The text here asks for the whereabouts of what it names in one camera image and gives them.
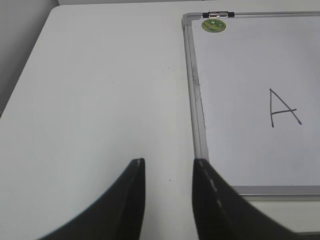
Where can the white board with aluminium frame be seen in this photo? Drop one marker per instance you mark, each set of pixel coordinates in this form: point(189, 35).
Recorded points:
point(254, 93)

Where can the round green magnet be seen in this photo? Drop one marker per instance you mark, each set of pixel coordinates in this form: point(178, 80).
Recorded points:
point(213, 25)

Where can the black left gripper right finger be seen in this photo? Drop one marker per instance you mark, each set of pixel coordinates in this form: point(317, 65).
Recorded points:
point(220, 213)

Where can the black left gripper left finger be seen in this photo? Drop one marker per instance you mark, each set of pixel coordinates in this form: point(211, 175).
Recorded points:
point(117, 215)

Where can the black silver hanging clip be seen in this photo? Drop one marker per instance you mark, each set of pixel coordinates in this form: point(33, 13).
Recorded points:
point(218, 15)

